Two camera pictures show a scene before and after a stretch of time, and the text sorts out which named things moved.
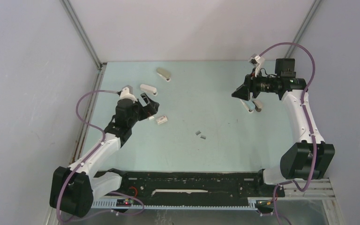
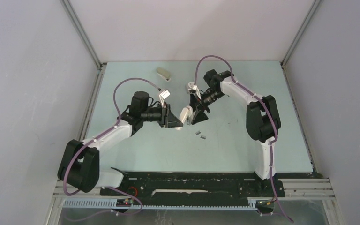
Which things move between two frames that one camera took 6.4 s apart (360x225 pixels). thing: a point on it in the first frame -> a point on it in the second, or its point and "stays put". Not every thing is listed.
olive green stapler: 164,74 stays put
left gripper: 148,110 -> 168,120
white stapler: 148,89 -> 185,112
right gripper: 250,86 -> 200,106
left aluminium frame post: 68,6 stays put
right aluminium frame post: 312,11 stays put
